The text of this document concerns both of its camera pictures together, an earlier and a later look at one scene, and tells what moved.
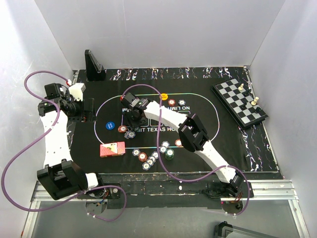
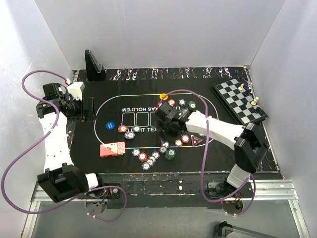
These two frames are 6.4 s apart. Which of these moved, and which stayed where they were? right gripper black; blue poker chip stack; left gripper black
Moved: right gripper black
Stayed: blue poker chip stack; left gripper black
